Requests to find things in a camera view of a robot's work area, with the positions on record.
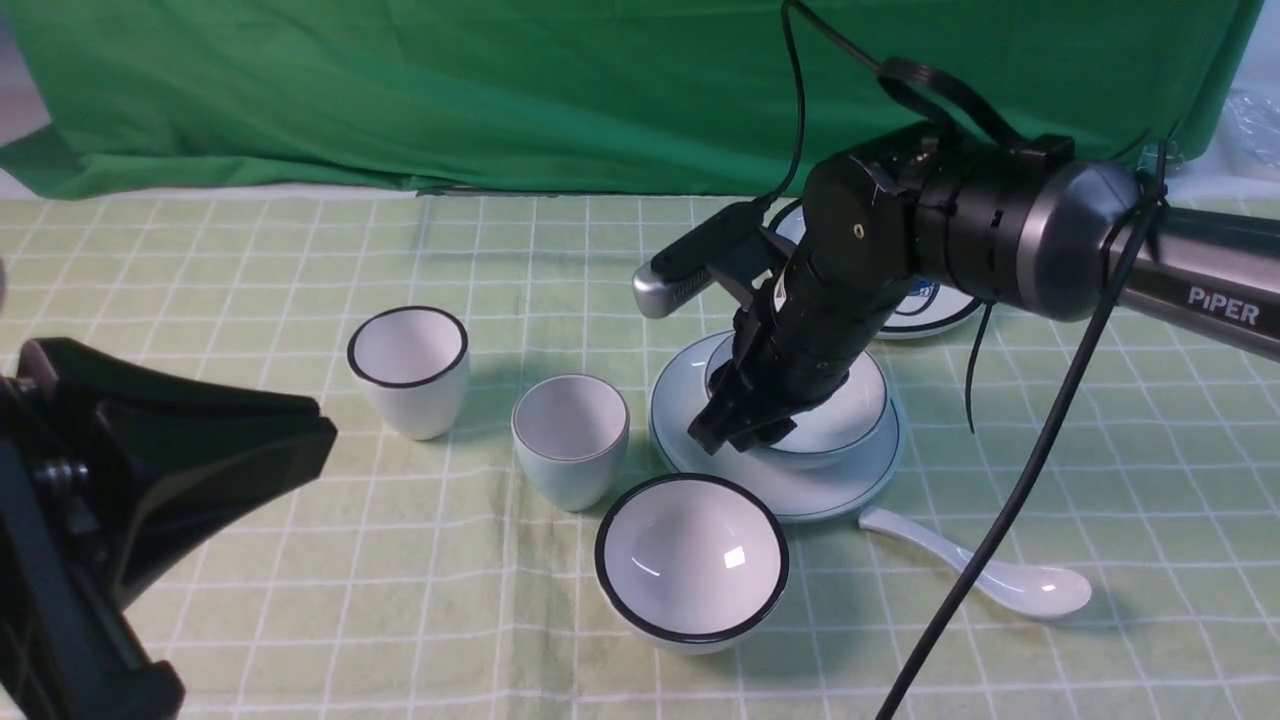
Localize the pale blue flat plate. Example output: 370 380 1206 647
649 332 906 523

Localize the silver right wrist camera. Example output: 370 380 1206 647
632 200 780 320

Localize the black-rimmed white cup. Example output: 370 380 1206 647
346 305 471 441

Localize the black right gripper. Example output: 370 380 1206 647
687 240 915 456

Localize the black-rimmed white bowl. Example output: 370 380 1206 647
593 473 790 656

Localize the pale blue shallow bowl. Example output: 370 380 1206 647
684 354 893 474

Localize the white ceramic soup spoon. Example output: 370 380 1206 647
858 507 1093 621

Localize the black-rimmed illustrated plate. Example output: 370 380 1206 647
767 199 983 341

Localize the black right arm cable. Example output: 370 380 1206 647
778 0 1187 720

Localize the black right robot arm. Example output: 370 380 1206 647
687 124 1277 454

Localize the pale blue ceramic cup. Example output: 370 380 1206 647
511 374 631 512

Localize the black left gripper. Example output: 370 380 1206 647
1 337 338 719

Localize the clear plastic wrap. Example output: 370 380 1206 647
1222 88 1279 179

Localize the green backdrop cloth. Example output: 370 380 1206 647
3 1 1263 200

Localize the green checkered tablecloth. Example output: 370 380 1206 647
1 197 1279 719

